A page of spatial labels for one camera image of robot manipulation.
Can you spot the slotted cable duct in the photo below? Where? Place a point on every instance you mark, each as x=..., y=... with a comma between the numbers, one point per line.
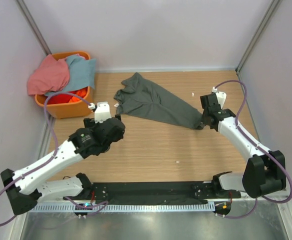
x=67, y=207

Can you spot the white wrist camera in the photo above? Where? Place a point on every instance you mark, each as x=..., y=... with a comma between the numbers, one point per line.
x=101, y=111
x=221, y=96

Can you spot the pink t shirt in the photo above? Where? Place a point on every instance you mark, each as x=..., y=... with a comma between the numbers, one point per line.
x=52, y=75

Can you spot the red orange t shirt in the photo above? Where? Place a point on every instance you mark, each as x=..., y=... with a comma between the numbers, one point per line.
x=65, y=98

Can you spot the light blue t shirt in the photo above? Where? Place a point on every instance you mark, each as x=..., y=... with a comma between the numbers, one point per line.
x=81, y=73

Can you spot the dark grey t shirt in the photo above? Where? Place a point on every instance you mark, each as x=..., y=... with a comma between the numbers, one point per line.
x=145, y=99

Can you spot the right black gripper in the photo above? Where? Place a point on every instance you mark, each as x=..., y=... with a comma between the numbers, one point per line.
x=203, y=121

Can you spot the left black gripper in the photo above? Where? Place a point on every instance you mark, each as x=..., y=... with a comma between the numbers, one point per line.
x=90, y=124

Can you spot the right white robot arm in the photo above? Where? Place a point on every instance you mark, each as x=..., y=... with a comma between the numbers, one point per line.
x=263, y=174

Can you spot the orange plastic tub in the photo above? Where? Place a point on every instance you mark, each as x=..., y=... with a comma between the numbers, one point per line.
x=68, y=109

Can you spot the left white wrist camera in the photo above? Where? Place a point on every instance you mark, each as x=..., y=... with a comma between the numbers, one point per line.
x=101, y=111

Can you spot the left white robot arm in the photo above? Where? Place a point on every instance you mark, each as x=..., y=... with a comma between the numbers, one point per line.
x=29, y=186

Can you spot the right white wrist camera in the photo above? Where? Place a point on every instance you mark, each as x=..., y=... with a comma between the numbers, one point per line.
x=221, y=96

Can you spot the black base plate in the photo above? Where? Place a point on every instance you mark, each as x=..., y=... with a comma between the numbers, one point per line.
x=155, y=193

